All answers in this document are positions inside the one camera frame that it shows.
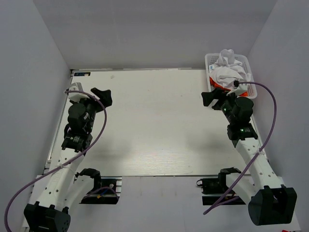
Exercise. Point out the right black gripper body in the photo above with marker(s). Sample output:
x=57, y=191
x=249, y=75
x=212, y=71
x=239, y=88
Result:
x=217, y=101

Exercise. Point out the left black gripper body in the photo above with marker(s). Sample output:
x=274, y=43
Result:
x=97, y=101

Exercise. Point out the white t shirt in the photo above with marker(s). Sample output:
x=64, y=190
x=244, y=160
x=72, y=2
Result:
x=226, y=69

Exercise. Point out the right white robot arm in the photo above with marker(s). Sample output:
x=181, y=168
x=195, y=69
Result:
x=268, y=200

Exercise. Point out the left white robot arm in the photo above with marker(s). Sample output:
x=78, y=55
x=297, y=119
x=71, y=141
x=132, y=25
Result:
x=66, y=186

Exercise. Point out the orange t shirt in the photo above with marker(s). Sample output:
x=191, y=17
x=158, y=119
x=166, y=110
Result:
x=215, y=85

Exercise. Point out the blue table label sticker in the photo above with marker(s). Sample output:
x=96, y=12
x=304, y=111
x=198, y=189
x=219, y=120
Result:
x=82, y=73

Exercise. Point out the white plastic basket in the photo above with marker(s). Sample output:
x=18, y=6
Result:
x=211, y=58

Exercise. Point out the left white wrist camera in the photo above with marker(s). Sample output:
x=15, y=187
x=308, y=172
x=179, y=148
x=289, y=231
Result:
x=76, y=94

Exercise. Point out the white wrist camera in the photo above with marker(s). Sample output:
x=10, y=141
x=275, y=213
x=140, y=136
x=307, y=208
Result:
x=76, y=94
x=238, y=88

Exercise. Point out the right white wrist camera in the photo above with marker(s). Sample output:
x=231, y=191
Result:
x=238, y=88

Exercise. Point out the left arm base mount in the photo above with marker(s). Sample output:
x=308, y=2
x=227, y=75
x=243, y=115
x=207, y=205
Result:
x=108, y=194

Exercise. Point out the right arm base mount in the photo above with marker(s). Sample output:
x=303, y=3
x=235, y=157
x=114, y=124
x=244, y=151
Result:
x=212, y=191

